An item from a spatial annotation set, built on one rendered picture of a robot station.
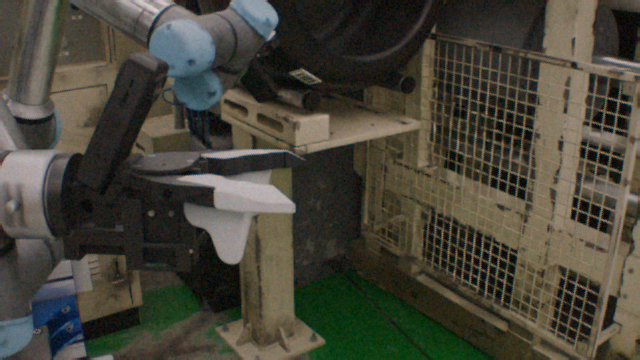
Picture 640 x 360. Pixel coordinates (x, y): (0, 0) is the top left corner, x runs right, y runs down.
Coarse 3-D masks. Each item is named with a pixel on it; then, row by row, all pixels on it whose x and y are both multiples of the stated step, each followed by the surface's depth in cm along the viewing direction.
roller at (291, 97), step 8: (280, 80) 147; (280, 88) 144; (288, 88) 142; (296, 88) 141; (304, 88) 140; (280, 96) 144; (288, 96) 141; (296, 96) 139; (304, 96) 137; (312, 96) 138; (296, 104) 140; (304, 104) 137; (312, 104) 138
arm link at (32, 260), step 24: (24, 240) 59; (0, 264) 53; (24, 264) 57; (48, 264) 62; (0, 288) 53; (24, 288) 56; (0, 312) 53; (24, 312) 56; (0, 336) 54; (24, 336) 56
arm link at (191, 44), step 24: (72, 0) 88; (96, 0) 85; (120, 0) 84; (144, 0) 84; (168, 0) 85; (120, 24) 85; (144, 24) 83; (168, 24) 80; (192, 24) 81; (216, 24) 85; (168, 48) 81; (192, 48) 80; (216, 48) 84; (168, 72) 82; (192, 72) 82
